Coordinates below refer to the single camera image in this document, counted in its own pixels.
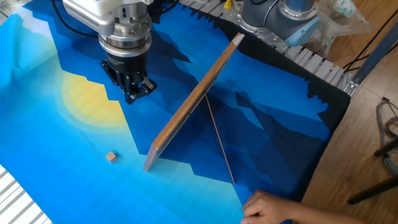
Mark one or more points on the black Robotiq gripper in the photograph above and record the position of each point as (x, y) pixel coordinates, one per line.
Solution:
(127, 63)

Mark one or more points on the small wooden cube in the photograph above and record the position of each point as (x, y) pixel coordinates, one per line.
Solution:
(111, 157)

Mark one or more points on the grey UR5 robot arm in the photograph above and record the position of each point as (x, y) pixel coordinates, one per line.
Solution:
(270, 15)

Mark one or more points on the person's right forearm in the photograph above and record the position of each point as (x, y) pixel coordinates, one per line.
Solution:
(320, 216)

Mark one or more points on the person's right hand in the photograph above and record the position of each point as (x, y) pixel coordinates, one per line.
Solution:
(267, 208)

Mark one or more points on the blue landscape print cloth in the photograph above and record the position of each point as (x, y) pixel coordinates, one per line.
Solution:
(77, 186)

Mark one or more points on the yellow small item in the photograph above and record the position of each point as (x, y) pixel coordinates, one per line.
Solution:
(227, 4)

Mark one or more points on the clear plastic bag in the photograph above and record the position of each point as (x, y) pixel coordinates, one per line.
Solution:
(342, 21)

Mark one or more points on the dark furniture leg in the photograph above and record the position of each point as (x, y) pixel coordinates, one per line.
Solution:
(387, 147)
(373, 190)

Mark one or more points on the wooden picture frame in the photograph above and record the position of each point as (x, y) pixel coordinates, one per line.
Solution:
(186, 109)

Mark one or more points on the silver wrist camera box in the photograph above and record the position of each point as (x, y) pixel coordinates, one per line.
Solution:
(90, 23)

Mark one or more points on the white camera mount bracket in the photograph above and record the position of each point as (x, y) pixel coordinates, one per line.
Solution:
(99, 6)

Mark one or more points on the aluminium frame post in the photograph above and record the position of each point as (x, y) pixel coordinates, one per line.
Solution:
(376, 53)

